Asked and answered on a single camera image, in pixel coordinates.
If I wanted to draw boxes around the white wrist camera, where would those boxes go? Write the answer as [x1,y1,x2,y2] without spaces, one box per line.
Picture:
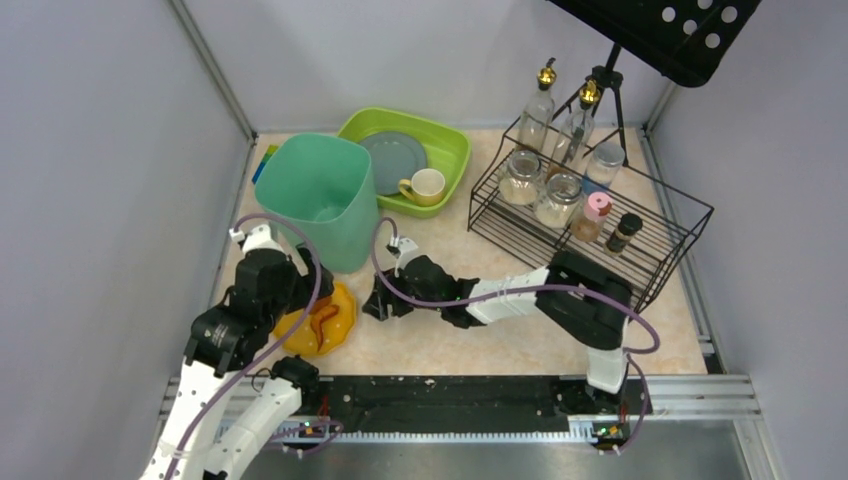
[228,223,283,255]
[386,236,422,276]

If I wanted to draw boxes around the yellow scalloped plate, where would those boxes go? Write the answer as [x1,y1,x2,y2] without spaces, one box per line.
[281,281,357,357]

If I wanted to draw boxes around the black tripod stand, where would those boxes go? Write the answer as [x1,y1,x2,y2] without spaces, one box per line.
[549,43,627,160]

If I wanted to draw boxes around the black wire rack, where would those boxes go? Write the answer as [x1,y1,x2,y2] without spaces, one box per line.
[467,124,713,312]

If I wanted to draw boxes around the brown food scraps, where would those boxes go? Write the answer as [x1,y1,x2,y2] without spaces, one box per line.
[309,298,339,350]

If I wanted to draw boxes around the gold top oil bottle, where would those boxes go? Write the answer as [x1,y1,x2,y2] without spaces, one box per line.
[517,57,557,153]
[547,79,601,179]

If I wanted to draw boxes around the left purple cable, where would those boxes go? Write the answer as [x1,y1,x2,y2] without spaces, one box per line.
[162,213,346,480]

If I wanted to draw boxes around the yellow and white mug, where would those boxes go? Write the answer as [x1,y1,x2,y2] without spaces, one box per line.
[398,168,447,207]

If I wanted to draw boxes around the glass jar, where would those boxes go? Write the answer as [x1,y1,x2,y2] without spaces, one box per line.
[534,173,582,229]
[498,150,542,206]

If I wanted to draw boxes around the black perforated tray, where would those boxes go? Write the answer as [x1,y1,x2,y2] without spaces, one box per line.
[554,0,760,88]

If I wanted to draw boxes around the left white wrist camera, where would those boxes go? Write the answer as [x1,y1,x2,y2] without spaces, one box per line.
[228,223,283,255]

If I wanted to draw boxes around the silver lid blue label jar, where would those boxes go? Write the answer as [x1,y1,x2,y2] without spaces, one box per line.
[582,141,626,196]

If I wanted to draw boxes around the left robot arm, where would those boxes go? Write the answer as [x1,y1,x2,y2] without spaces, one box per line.
[142,245,334,479]

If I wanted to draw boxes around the teal trash bin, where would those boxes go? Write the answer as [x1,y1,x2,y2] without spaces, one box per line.
[254,133,379,274]

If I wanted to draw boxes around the green plastic basin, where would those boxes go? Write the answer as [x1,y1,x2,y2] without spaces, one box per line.
[337,107,472,219]

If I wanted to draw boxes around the black lid spice jar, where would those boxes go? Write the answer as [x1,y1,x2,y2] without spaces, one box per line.
[604,213,643,256]

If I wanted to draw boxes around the stacked toy blocks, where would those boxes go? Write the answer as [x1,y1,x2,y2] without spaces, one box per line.
[251,144,279,185]

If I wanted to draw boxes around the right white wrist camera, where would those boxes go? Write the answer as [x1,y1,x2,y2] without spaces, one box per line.
[386,236,422,276]

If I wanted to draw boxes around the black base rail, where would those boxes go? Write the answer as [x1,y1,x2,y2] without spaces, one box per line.
[277,375,761,444]

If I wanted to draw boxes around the pink lid spice jar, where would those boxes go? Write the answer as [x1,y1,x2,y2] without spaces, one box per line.
[570,191,613,243]

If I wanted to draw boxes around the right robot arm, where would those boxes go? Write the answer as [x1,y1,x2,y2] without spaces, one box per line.
[362,251,633,394]

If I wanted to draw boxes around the grey-blue plate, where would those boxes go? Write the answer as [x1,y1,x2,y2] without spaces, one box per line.
[358,131,428,196]

